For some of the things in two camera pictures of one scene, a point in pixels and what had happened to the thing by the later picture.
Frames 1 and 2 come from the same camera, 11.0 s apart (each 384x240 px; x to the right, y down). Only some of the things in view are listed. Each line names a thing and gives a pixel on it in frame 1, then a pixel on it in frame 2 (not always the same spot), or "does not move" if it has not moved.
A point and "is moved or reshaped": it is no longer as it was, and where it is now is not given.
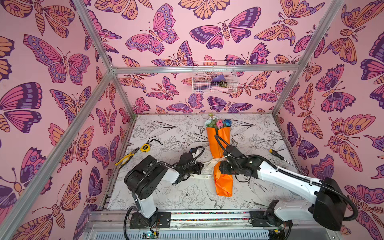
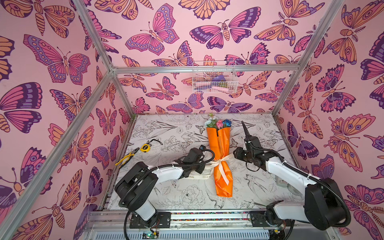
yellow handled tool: (126, 158) does not move
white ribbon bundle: (208, 169) is moved or reshaped
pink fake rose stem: (219, 124) does not move
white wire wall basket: (214, 77) does not move
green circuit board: (149, 235) does not move
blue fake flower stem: (227, 123) does not move
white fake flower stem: (211, 122) does not move
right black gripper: (226, 167) -> (250, 143)
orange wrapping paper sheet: (223, 182) is moved or reshaped
